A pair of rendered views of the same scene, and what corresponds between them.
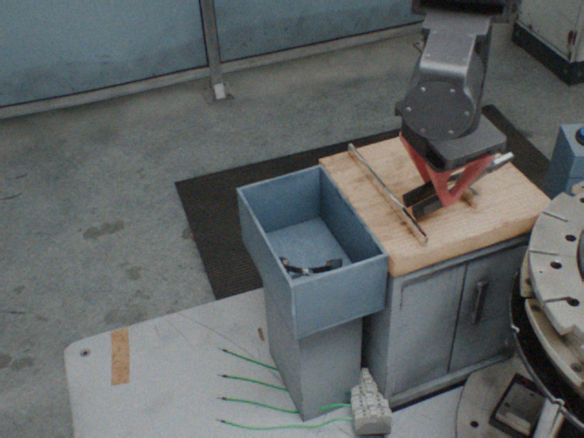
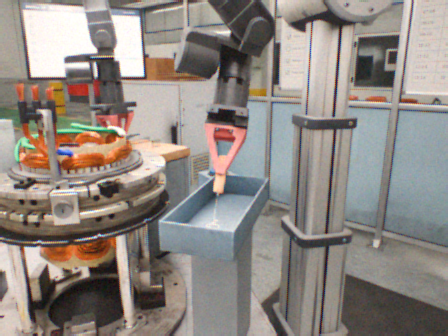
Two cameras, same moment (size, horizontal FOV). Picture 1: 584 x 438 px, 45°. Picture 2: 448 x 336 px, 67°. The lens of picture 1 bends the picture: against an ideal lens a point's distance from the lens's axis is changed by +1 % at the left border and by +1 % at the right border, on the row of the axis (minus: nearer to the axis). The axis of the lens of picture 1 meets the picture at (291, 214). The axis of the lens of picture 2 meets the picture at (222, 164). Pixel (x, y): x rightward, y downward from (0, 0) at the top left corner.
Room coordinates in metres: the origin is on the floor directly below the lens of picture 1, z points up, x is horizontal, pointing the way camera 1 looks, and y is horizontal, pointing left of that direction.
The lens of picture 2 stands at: (0.31, -1.05, 1.26)
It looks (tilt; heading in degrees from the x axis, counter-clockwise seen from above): 15 degrees down; 57
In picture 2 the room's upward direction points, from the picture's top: straight up
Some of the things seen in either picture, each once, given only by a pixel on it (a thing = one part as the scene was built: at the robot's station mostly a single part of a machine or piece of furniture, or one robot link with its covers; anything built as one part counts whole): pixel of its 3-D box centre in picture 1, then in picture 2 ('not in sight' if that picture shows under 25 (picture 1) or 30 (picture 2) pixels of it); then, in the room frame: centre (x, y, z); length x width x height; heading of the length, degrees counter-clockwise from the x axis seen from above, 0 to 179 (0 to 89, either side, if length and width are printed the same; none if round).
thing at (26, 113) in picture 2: not in sight; (38, 111); (0.36, -0.48, 1.21); 0.04 x 0.04 x 0.03; 24
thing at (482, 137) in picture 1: (450, 104); (112, 96); (0.56, -0.15, 1.21); 0.10 x 0.07 x 0.07; 21
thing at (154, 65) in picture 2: not in sight; (151, 69); (1.64, 2.30, 1.30); 0.39 x 0.29 x 0.22; 116
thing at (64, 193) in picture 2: not in sight; (66, 205); (0.38, -0.53, 1.07); 0.04 x 0.02 x 0.05; 162
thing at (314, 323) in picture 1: (310, 306); not in sight; (0.56, -0.02, 0.92); 0.17 x 0.11 x 0.28; 20
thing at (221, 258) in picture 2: not in sight; (223, 271); (0.61, -0.60, 0.92); 0.25 x 0.11 x 0.28; 39
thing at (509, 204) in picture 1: (431, 190); (139, 152); (0.62, -0.16, 1.05); 0.20 x 0.19 x 0.02; 110
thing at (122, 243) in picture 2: not in sight; (125, 278); (0.46, -0.50, 0.91); 0.02 x 0.02 x 0.21
